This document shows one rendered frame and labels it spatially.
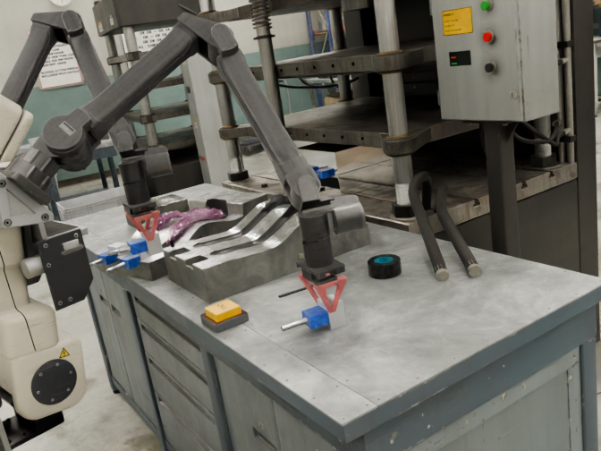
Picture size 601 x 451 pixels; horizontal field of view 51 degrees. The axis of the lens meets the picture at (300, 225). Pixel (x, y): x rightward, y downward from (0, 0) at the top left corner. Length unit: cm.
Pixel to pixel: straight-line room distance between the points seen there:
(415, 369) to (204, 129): 500
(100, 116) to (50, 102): 742
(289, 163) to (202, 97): 472
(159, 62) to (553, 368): 103
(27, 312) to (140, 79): 56
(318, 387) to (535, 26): 113
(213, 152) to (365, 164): 370
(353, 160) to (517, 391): 128
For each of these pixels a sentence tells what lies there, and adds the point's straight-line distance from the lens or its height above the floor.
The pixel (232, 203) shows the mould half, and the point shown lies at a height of 91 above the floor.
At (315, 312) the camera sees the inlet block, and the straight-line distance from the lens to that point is 130.
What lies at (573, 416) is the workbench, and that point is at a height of 51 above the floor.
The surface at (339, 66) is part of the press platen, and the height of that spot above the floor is 126.
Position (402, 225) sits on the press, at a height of 77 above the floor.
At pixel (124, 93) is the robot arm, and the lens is 137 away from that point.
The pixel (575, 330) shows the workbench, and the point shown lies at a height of 71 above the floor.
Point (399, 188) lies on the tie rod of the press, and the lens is 201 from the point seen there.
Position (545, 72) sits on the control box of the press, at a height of 119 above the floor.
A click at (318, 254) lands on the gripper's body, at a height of 96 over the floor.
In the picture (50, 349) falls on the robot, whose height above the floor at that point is 80.
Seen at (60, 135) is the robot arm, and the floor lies 126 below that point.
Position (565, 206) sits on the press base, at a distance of 255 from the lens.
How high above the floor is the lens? 137
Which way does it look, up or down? 16 degrees down
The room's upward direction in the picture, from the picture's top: 9 degrees counter-clockwise
